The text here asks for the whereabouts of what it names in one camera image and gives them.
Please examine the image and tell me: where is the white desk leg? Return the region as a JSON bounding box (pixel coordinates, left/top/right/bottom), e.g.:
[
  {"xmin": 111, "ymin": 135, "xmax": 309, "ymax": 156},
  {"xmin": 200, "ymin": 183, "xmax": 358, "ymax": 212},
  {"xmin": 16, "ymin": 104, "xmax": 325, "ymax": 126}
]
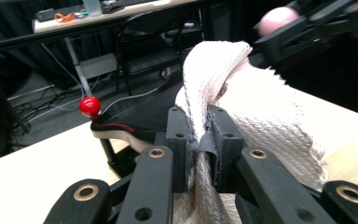
[{"xmin": 63, "ymin": 36, "xmax": 93, "ymax": 98}]

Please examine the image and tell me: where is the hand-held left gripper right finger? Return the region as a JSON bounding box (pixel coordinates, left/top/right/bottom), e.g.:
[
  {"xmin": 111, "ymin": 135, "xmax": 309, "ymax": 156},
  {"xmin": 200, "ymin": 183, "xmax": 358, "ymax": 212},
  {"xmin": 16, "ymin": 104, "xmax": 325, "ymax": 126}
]
[{"xmin": 205, "ymin": 104, "xmax": 249, "ymax": 193}]

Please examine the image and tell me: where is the white cloth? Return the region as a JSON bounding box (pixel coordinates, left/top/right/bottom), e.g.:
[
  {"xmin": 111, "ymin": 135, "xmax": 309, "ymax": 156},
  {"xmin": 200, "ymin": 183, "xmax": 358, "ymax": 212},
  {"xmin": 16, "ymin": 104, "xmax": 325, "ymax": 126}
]
[{"xmin": 172, "ymin": 40, "xmax": 329, "ymax": 224}]

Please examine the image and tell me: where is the clear plastic cup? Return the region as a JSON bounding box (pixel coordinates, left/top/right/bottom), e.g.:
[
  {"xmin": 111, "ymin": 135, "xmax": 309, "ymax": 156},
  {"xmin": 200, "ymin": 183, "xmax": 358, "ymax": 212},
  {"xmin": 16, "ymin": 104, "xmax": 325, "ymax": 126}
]
[{"xmin": 82, "ymin": 0, "xmax": 103, "ymax": 17}]

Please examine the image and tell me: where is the orange item on desk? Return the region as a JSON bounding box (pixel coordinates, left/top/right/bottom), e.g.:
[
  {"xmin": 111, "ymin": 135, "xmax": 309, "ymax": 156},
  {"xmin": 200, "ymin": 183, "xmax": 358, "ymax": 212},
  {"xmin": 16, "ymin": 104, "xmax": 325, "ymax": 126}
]
[{"xmin": 53, "ymin": 11, "xmax": 85, "ymax": 23}]

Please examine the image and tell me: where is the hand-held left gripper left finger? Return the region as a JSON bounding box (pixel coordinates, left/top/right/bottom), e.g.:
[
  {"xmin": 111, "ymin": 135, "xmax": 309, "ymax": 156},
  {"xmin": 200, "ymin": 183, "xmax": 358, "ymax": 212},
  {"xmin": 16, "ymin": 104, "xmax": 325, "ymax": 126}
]
[{"xmin": 165, "ymin": 105, "xmax": 190, "ymax": 194}]

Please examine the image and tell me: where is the black chair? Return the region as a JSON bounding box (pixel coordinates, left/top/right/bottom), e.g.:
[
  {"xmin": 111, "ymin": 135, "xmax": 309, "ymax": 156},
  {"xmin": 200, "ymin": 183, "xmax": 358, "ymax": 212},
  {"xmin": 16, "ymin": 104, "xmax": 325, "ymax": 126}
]
[{"xmin": 115, "ymin": 7, "xmax": 206, "ymax": 96}]

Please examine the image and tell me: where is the floor cable bundle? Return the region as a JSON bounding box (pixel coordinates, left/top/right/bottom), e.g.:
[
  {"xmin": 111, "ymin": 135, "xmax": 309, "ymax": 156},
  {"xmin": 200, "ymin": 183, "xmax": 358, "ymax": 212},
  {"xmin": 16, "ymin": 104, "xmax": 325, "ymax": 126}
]
[{"xmin": 7, "ymin": 74, "xmax": 169, "ymax": 127}]

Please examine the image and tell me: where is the white background desk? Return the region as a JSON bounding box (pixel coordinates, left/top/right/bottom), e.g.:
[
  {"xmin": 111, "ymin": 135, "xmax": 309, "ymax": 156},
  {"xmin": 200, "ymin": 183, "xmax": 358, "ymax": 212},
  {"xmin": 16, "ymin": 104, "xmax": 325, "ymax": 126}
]
[{"xmin": 32, "ymin": 0, "xmax": 200, "ymax": 34}]

